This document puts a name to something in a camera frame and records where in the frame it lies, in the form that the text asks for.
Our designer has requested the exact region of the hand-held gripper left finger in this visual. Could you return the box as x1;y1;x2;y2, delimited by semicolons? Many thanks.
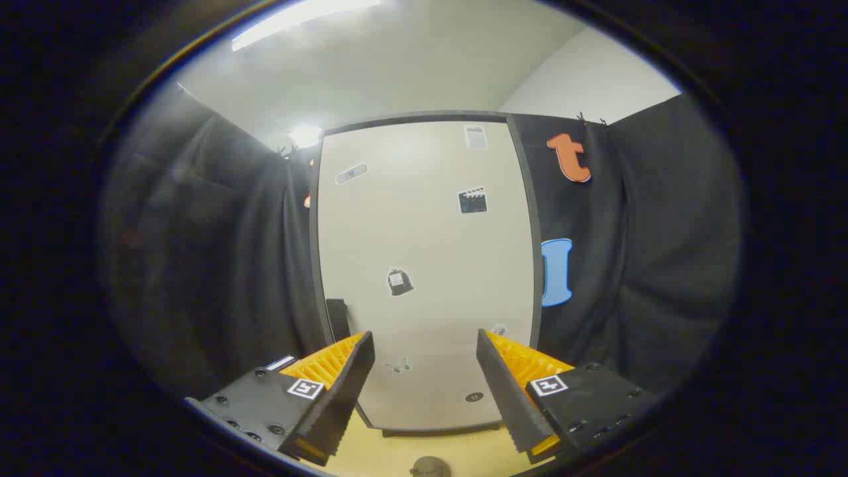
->
184;331;376;466

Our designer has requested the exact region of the bright ceiling lamp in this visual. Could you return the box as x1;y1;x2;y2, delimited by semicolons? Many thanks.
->
288;125;325;150

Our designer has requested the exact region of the long ceiling light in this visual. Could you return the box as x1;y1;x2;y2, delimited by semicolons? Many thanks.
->
231;0;382;52

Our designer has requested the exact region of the black backdrop cloth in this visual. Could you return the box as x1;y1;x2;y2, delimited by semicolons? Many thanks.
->
99;86;743;406

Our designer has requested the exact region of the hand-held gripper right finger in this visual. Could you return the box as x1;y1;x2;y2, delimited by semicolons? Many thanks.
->
476;328;658;466

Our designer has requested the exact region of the cream shoe cabinet door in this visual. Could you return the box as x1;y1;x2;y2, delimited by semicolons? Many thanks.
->
317;121;536;431

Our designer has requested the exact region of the brown fuzzy shoe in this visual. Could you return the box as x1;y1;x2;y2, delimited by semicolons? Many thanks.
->
409;456;452;477

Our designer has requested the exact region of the grey shoe cabinet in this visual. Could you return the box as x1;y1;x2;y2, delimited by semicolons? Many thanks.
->
309;111;544;438

